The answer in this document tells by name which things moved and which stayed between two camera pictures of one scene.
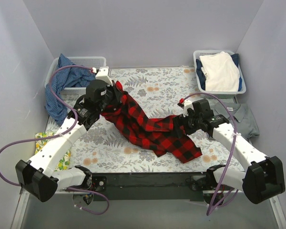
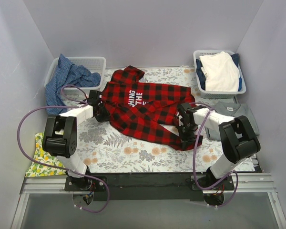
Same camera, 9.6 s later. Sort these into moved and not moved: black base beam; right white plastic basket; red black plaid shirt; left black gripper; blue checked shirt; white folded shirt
Moved: left black gripper; red black plaid shirt
Not moved: black base beam; white folded shirt; right white plastic basket; blue checked shirt
